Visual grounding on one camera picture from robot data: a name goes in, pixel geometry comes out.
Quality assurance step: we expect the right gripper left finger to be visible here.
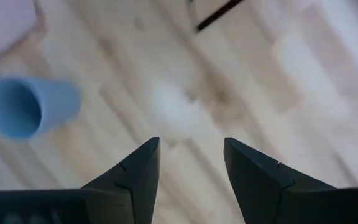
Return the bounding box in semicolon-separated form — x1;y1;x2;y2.
81;136;162;224

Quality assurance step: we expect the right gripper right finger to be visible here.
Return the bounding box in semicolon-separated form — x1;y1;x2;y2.
223;137;337;224

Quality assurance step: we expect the grey plastic mug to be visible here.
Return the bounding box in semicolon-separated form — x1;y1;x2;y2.
0;74;83;141

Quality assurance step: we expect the wooden shelf with black legs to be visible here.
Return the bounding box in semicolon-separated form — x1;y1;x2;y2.
187;0;246;33

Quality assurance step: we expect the beige cloth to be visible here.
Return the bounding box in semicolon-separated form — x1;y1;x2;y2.
0;0;39;65

